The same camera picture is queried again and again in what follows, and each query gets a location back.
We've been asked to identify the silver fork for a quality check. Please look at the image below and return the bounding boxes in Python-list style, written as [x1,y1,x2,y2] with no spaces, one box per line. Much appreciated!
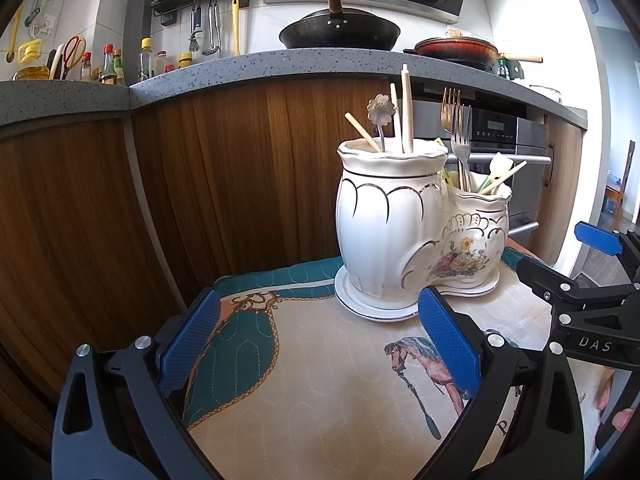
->
[450,105,473,193]

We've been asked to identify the red frying pan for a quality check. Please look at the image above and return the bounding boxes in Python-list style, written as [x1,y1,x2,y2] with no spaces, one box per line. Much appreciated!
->
[402,36,544,72]

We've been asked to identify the black wok with wooden handle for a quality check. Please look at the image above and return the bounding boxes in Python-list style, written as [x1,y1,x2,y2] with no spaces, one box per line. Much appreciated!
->
[278,0,402,52]

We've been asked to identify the yellow cooking oil bottle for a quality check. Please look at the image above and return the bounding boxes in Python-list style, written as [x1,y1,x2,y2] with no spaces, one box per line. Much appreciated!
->
[13,40,52,81]

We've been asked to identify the yellow hanging tool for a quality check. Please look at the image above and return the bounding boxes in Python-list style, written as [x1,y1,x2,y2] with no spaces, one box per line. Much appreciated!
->
[6,4,25,63]

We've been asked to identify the yellow tulip spoon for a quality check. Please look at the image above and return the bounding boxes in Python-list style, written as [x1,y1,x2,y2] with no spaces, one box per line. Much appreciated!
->
[475,152,516,193]

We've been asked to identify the hanging metal slotted spoon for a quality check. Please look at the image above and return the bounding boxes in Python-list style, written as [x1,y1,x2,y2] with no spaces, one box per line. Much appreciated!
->
[202,2,221,57]

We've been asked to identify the white ceramic saucer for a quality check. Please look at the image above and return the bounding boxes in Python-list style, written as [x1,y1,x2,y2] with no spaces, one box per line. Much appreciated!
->
[334,265,501,322]

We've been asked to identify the narrow wooden cabinet door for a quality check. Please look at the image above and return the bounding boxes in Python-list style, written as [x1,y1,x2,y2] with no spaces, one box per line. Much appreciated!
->
[530,115,585,268]

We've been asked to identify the row of sauce bottles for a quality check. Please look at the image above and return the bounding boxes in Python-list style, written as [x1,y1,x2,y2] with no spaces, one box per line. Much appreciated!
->
[80,37,193,86]

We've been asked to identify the grey speckled kitchen counter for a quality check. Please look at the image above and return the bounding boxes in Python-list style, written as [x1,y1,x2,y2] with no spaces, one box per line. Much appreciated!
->
[0,47,588,128]

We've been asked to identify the flower-handled metal spoon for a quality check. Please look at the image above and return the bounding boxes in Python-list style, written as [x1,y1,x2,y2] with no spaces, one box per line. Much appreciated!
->
[366,94,397,153]

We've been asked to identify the red-handled scissors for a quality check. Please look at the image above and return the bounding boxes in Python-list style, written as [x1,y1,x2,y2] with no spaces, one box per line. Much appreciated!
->
[62,36,87,68]

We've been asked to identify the wooden kitchen cabinet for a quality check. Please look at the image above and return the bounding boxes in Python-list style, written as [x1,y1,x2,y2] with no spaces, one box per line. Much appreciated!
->
[0,77,416,426]

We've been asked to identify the wooden chopstick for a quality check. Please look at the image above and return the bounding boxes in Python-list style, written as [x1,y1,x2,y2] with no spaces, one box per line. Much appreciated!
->
[344,112,383,153]
[390,82,403,153]
[480,160,528,196]
[400,64,416,153]

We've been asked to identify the gold fork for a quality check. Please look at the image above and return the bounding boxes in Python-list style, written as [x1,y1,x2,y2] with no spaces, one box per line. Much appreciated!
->
[440,87,463,161]

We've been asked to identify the stainless built-in oven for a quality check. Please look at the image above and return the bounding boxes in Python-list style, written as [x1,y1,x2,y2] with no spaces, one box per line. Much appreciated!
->
[400,92,553,256]

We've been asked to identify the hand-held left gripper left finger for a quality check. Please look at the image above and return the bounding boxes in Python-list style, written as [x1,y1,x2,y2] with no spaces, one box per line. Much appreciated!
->
[52,287,223,480]

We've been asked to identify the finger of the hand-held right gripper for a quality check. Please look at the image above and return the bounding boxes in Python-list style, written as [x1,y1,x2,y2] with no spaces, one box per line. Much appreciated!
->
[515,255,640,313]
[574,220,640,286]

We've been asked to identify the wooden chair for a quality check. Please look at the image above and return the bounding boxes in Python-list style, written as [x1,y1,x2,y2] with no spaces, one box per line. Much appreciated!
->
[605,141,636,221]

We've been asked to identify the white floral ceramic utensil holder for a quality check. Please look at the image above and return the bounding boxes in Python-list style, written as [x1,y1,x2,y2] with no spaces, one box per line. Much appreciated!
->
[335,137,513,306]

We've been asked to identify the white bowl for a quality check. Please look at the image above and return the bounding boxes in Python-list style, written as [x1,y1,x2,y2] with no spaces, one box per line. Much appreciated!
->
[530,84,563,103]

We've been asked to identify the person's right hand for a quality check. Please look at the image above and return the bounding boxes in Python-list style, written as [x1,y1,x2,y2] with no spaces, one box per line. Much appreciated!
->
[595,372,638,433]

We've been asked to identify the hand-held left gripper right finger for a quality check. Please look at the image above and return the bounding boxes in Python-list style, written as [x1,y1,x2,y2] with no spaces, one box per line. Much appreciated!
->
[417,286,586,480]

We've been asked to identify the white wall plug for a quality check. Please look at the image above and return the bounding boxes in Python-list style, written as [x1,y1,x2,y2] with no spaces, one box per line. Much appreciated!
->
[25,0,58,36]

